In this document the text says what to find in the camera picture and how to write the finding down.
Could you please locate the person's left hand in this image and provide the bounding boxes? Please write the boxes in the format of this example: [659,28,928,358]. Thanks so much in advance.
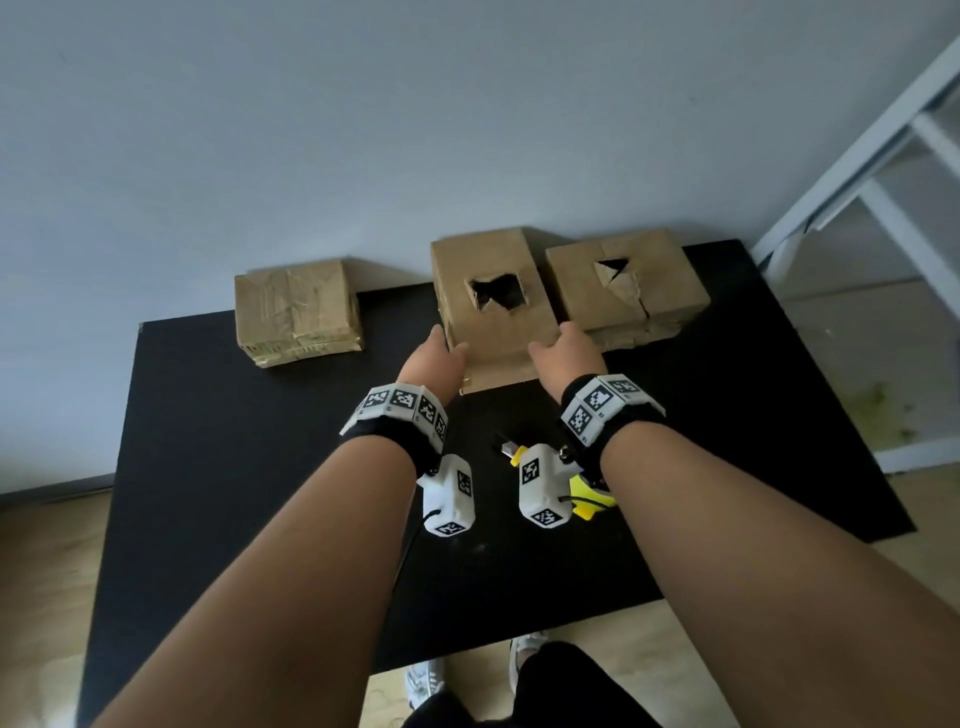
[395,323,470,408]

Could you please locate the person's right hand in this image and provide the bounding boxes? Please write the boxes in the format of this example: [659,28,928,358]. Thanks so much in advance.
[527,320,609,404]

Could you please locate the tall cardboard box square hole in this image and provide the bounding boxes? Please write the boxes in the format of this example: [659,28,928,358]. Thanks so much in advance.
[429,227,562,395]

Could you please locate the black yellow utility knife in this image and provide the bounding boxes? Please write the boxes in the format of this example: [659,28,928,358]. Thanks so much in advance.
[492,433,601,523]

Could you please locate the wide cardboard box torn flap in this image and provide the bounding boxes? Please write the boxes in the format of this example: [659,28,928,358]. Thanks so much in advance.
[543,228,712,354]

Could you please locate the yellow tape roll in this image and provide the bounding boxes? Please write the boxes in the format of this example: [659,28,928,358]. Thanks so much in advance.
[568,473,618,511]

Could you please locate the small cardboard box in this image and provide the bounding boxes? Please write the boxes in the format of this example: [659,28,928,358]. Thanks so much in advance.
[233,258,367,369]

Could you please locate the person's right forearm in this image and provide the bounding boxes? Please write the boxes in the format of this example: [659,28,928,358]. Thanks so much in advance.
[599,421,960,728]

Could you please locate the person's left forearm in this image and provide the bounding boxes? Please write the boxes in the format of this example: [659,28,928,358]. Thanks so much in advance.
[93,434,418,728]

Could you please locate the black marker wristband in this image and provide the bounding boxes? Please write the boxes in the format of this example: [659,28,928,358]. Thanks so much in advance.
[339,383,450,478]
[558,373,667,481]

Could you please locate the white right sneaker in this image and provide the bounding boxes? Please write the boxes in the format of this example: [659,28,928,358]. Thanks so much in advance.
[509,631,549,695]

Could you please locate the white sneaker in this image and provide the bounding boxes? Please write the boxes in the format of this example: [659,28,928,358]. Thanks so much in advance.
[404,659,448,710]
[509,631,549,695]

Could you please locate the white left sneaker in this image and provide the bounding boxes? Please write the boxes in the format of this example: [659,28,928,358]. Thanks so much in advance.
[404,659,448,710]

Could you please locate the black shorts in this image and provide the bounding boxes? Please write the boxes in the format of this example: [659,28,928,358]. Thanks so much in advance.
[401,641,661,728]

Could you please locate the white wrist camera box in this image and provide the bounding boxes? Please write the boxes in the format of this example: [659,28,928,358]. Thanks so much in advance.
[416,453,478,538]
[518,442,585,530]

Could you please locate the black camera cable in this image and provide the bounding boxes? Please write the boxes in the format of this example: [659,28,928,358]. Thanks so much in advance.
[389,509,444,594]

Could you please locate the white metal shelf frame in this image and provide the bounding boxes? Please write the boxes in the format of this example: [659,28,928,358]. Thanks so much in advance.
[749,37,960,474]

